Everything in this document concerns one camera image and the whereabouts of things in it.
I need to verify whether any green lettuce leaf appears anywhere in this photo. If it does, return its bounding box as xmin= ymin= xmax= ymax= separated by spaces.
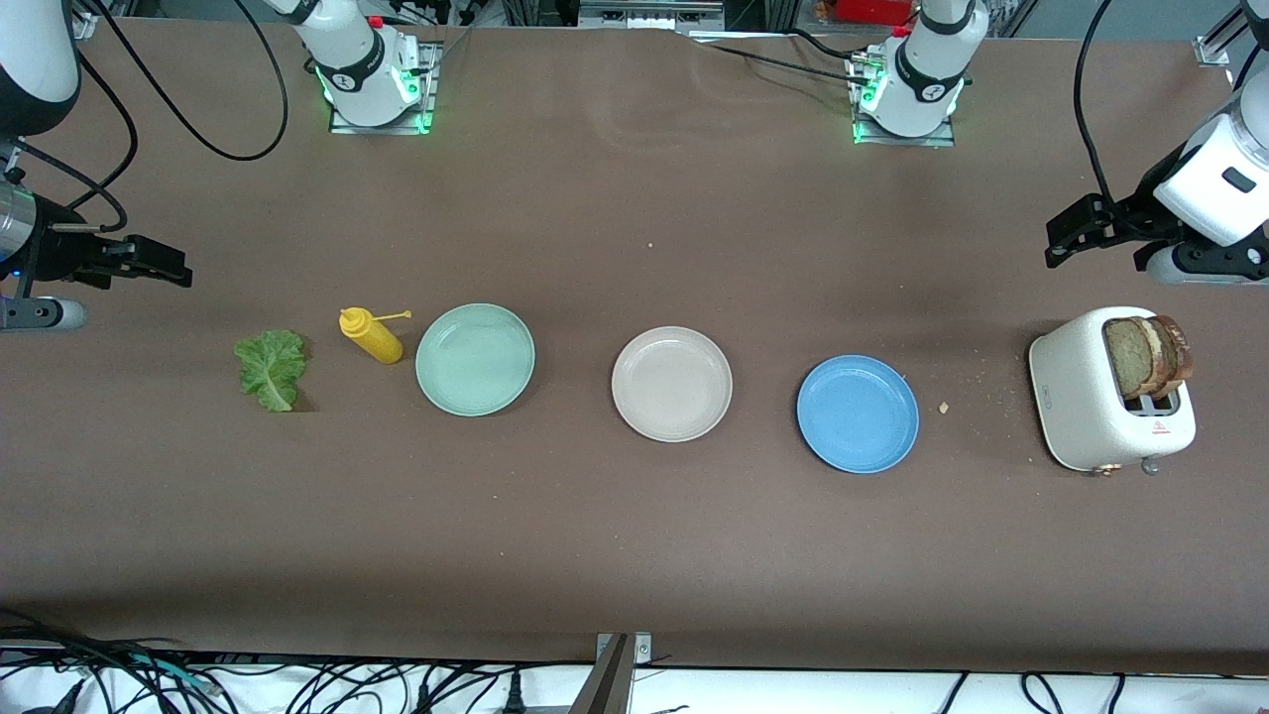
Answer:
xmin=234 ymin=329 xmax=308 ymax=413

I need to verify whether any black base cable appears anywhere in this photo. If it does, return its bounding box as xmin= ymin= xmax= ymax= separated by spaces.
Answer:
xmin=694 ymin=40 xmax=873 ymax=86
xmin=788 ymin=28 xmax=860 ymax=59

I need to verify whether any long black arm cable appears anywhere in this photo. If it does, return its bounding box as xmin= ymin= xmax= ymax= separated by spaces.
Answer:
xmin=94 ymin=0 xmax=290 ymax=163
xmin=1075 ymin=0 xmax=1121 ymax=205

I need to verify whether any red box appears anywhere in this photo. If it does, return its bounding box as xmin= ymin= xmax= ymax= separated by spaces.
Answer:
xmin=836 ymin=0 xmax=919 ymax=26

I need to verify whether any long black right arm cable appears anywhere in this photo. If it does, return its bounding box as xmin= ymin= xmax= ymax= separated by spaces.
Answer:
xmin=94 ymin=0 xmax=290 ymax=163

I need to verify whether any dark crust bread slice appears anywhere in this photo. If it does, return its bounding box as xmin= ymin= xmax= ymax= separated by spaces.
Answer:
xmin=1140 ymin=314 xmax=1195 ymax=398

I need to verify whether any white toaster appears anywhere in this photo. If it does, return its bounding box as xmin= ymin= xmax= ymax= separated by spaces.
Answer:
xmin=1028 ymin=305 xmax=1198 ymax=475

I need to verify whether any blue plate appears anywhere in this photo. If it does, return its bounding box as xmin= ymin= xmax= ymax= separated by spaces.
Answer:
xmin=796 ymin=355 xmax=921 ymax=475

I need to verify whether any beige plate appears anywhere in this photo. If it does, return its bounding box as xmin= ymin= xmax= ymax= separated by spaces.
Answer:
xmin=611 ymin=326 xmax=735 ymax=443

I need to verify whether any grey metal bar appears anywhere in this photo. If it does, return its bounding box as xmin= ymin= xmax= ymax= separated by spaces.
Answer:
xmin=568 ymin=635 xmax=632 ymax=714

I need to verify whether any long black left arm cable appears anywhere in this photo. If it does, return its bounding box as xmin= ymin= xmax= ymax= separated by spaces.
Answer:
xmin=1075 ymin=0 xmax=1121 ymax=205

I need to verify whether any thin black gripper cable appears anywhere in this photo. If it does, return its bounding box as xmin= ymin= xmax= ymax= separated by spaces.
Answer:
xmin=10 ymin=50 xmax=140 ymax=235

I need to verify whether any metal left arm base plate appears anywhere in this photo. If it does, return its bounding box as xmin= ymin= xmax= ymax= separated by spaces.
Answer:
xmin=850 ymin=50 xmax=959 ymax=149

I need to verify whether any teal cable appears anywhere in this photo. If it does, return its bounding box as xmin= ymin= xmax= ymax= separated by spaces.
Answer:
xmin=124 ymin=653 xmax=215 ymax=693

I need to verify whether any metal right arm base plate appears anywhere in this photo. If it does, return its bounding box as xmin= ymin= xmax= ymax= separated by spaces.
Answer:
xmin=327 ymin=40 xmax=442 ymax=136

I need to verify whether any light bread slice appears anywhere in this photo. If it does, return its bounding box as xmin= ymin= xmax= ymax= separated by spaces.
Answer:
xmin=1103 ymin=317 xmax=1167 ymax=401

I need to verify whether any metal table edge bracket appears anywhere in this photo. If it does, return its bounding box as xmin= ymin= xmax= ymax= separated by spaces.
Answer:
xmin=595 ymin=633 xmax=653 ymax=665

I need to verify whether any yellow squeeze bottle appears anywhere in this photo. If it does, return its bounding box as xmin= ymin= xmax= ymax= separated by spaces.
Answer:
xmin=339 ymin=306 xmax=412 ymax=365

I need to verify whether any aluminium frame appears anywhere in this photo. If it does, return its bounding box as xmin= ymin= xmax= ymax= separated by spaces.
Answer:
xmin=578 ymin=0 xmax=726 ymax=32

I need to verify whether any mint green plate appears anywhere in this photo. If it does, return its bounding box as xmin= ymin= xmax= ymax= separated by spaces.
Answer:
xmin=414 ymin=302 xmax=537 ymax=417

